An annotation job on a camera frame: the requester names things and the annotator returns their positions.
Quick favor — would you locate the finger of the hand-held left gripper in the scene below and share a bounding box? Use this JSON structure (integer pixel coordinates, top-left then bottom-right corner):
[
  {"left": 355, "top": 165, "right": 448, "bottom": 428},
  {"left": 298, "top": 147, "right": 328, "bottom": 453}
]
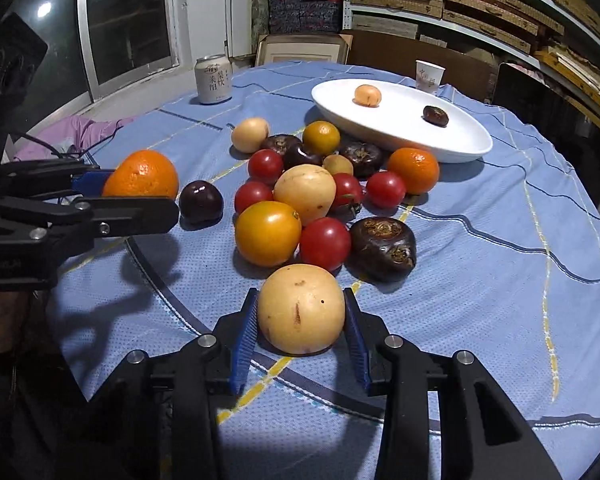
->
[
  {"left": 0, "top": 159, "right": 116, "bottom": 200},
  {"left": 0, "top": 196, "right": 180, "bottom": 237}
]

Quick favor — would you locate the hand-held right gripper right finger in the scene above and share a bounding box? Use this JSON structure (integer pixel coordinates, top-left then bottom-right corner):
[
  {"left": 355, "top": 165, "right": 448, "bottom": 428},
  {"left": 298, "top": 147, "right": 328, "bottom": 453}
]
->
[{"left": 344, "top": 287, "right": 563, "bottom": 480}]

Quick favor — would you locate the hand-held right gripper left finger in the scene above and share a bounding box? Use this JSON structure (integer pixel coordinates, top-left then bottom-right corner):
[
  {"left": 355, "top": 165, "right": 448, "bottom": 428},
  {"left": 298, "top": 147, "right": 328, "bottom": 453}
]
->
[{"left": 55, "top": 287, "right": 259, "bottom": 480}]

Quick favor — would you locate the large orange mandarin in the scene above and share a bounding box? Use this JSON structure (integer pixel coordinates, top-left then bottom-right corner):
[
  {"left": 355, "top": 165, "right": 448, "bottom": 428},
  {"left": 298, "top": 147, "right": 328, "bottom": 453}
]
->
[
  {"left": 387, "top": 147, "right": 440, "bottom": 196},
  {"left": 101, "top": 149, "right": 180, "bottom": 201}
]

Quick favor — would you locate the dark purple round fruit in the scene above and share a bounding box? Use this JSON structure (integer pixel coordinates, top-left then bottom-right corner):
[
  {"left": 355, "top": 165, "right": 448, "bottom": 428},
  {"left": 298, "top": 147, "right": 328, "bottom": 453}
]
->
[
  {"left": 179, "top": 180, "right": 225, "bottom": 225},
  {"left": 283, "top": 143, "right": 324, "bottom": 171}
]

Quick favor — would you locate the large dark brown water chestnut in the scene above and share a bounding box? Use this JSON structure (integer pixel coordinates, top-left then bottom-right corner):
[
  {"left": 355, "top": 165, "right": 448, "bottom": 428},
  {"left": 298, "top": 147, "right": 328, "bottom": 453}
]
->
[{"left": 349, "top": 216, "right": 417, "bottom": 282}]

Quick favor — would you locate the red tomato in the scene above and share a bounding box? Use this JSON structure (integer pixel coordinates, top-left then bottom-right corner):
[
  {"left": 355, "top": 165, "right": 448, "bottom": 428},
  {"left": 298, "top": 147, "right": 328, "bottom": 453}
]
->
[
  {"left": 234, "top": 181, "right": 275, "bottom": 215},
  {"left": 365, "top": 170, "right": 407, "bottom": 210},
  {"left": 330, "top": 173, "right": 364, "bottom": 213},
  {"left": 299, "top": 217, "right": 352, "bottom": 273},
  {"left": 247, "top": 149, "right": 285, "bottom": 185}
]

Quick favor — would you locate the yellow tomato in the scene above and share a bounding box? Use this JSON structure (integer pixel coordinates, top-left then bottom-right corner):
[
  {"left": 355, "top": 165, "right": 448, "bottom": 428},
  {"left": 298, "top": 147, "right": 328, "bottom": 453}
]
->
[{"left": 234, "top": 201, "right": 302, "bottom": 268}]

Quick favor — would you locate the small pale yellow fruit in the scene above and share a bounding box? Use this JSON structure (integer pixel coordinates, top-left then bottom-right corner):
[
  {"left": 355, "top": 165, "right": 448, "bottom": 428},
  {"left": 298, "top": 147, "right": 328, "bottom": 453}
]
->
[{"left": 231, "top": 117, "right": 270, "bottom": 154}]

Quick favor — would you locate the white oval plate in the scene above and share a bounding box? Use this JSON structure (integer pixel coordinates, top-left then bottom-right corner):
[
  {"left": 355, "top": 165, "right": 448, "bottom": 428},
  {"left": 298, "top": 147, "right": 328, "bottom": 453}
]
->
[{"left": 311, "top": 79, "right": 494, "bottom": 164}]

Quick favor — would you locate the pink cloth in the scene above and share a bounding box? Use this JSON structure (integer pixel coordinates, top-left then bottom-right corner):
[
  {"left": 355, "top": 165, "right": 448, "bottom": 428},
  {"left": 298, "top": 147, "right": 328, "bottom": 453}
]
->
[{"left": 12, "top": 115, "right": 141, "bottom": 163}]

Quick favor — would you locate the blue striped tablecloth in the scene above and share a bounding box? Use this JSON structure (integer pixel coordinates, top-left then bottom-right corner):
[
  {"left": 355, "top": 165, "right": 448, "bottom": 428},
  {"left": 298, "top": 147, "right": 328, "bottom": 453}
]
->
[{"left": 45, "top": 60, "right": 600, "bottom": 480}]

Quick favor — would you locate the white drink can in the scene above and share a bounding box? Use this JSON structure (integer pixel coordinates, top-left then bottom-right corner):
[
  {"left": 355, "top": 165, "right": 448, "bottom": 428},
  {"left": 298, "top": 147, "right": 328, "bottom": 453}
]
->
[{"left": 194, "top": 54, "right": 232, "bottom": 106}]

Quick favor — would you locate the person's dark clothing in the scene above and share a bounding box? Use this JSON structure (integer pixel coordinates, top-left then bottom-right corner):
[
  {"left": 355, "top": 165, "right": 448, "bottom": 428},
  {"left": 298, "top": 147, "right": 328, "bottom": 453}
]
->
[{"left": 0, "top": 355, "right": 126, "bottom": 480}]

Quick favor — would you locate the aluminium framed window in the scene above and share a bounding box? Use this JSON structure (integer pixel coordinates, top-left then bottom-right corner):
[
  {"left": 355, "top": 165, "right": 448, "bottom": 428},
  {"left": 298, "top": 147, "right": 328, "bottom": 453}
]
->
[{"left": 0, "top": 0, "right": 181, "bottom": 131}]

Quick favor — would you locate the small tan round fruit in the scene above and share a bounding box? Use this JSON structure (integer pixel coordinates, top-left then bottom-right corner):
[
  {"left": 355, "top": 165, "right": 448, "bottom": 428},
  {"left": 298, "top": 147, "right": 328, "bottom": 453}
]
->
[{"left": 322, "top": 154, "right": 354, "bottom": 177}]

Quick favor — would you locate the small yellow-orange tangerine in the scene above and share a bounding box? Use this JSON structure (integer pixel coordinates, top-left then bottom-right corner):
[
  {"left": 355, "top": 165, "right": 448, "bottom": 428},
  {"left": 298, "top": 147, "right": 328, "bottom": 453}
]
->
[{"left": 302, "top": 120, "right": 341, "bottom": 156}]

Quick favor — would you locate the open cardboard box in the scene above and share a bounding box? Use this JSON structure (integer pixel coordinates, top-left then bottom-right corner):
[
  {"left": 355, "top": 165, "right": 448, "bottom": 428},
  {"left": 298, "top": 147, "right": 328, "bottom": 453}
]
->
[{"left": 255, "top": 32, "right": 353, "bottom": 67}]

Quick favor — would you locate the small dark brown water chestnut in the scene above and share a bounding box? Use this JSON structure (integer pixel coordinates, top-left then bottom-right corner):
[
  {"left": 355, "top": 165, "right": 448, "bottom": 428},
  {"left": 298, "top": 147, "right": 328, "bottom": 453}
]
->
[{"left": 422, "top": 105, "right": 450, "bottom": 127}]

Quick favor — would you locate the peach-coloured round fruit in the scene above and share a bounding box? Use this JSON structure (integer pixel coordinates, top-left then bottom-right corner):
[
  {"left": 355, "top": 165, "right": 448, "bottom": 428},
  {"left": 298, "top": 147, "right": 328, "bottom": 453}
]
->
[{"left": 354, "top": 84, "right": 383, "bottom": 108}]

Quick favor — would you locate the stack of blue patterned boxes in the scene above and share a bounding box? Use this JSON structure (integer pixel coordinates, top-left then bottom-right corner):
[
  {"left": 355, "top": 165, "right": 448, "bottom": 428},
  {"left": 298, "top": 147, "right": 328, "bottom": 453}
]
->
[{"left": 268, "top": 0, "right": 343, "bottom": 33}]

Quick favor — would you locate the white paper cup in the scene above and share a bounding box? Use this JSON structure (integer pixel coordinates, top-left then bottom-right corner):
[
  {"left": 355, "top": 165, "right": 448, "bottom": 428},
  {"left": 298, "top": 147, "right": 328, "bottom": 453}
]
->
[{"left": 415, "top": 60, "right": 447, "bottom": 95}]

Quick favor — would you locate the brown cardboard panel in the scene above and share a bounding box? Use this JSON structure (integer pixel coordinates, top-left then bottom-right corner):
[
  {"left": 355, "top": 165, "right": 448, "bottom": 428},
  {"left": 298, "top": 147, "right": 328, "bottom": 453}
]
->
[{"left": 347, "top": 30, "right": 498, "bottom": 103}]

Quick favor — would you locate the white metal shelf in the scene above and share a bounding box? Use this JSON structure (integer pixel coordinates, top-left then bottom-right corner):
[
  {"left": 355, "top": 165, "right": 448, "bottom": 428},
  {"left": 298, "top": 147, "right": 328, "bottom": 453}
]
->
[{"left": 342, "top": 0, "right": 600, "bottom": 126}]

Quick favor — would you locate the stack of yellow wooden boxes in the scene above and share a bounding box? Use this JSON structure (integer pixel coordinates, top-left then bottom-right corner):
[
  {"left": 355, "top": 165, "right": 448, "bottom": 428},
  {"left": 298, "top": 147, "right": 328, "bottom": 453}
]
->
[{"left": 532, "top": 0, "right": 600, "bottom": 121}]

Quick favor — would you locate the stack of tan woven boxes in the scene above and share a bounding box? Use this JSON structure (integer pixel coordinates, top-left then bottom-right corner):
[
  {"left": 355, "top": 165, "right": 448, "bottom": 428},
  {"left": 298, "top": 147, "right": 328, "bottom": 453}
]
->
[{"left": 350, "top": 0, "right": 566, "bottom": 56}]

